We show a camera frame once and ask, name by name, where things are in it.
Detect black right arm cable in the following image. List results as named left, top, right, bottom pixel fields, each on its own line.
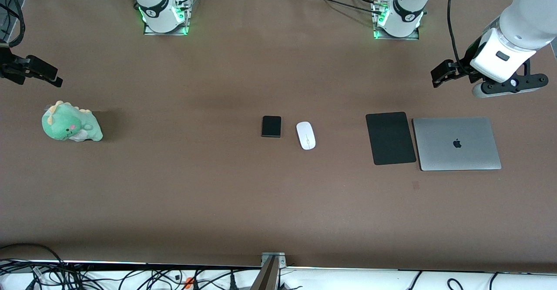
left=0, top=0, right=86, bottom=48

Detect white computer mouse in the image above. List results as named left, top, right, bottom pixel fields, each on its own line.
left=296, top=121, right=316, bottom=150

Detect dark support beam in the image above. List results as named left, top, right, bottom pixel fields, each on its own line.
left=250, top=255, right=279, bottom=290

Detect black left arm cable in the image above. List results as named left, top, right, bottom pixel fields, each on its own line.
left=447, top=0, right=468, bottom=75

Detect metal table bracket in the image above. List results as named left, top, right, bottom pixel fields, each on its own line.
left=261, top=252, right=287, bottom=268

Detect silver laptop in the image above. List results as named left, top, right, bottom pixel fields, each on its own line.
left=413, top=117, right=502, bottom=171

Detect black looping floor cable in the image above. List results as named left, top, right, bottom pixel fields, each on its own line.
left=0, top=243, right=68, bottom=290

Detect long black table cable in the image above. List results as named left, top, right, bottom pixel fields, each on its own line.
left=302, top=0, right=386, bottom=14

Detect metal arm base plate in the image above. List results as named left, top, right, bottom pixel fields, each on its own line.
left=372, top=0, right=422, bottom=41
left=143, top=0, right=192, bottom=36

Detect black mouse pad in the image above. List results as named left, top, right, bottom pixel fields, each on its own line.
left=366, top=112, right=417, bottom=166

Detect green dinosaur plush toy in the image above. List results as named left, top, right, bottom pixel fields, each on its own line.
left=42, top=101, right=104, bottom=142

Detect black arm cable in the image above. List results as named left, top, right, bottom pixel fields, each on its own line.
left=447, top=0, right=468, bottom=75
left=0, top=0, right=86, bottom=48

